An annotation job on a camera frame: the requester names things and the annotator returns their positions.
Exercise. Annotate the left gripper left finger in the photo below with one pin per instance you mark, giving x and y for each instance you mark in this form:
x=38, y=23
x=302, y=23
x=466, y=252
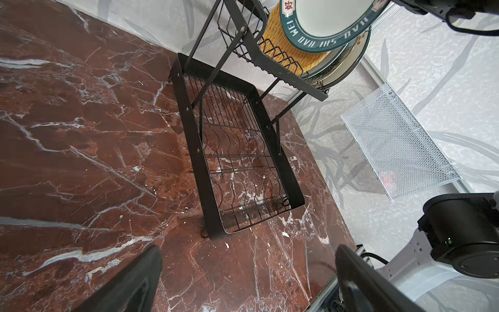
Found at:
x=132, y=289

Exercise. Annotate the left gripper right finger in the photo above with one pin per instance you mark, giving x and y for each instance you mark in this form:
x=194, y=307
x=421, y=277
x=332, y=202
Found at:
x=365, y=289

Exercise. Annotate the black wire dish rack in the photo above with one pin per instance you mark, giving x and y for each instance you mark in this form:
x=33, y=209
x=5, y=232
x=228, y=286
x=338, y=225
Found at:
x=242, y=173

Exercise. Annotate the orange woven round plate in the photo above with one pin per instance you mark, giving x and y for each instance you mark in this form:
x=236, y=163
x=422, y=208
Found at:
x=276, y=45

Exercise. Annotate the white plate dark green rim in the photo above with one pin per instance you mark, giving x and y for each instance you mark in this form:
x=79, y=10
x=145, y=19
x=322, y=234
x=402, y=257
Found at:
x=318, y=26

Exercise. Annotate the white plate cloud emblem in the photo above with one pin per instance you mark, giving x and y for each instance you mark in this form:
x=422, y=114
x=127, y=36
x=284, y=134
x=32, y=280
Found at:
x=330, y=58

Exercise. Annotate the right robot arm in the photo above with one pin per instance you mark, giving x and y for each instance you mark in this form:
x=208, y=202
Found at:
x=456, y=236

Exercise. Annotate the white wire mesh basket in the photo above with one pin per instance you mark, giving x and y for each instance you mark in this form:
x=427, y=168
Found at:
x=403, y=156

